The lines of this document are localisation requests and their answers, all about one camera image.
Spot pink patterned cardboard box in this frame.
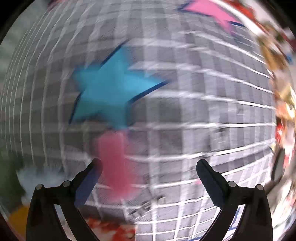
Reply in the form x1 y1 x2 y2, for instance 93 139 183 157
8 205 29 240

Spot grey grid play mat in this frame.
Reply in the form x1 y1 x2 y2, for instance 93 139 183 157
1 1 275 240

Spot pink flat cloth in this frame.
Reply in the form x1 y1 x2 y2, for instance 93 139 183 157
93 130 142 201

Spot pink star mat patch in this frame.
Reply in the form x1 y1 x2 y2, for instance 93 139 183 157
178 0 244 33

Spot light blue fluffy cloth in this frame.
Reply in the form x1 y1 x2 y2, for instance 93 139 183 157
16 166 67 202

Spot blue star mat patch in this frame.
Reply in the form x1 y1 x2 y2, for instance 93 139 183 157
69 43 168 130

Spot pink red printed bag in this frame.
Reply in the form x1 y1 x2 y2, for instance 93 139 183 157
86 218 137 241

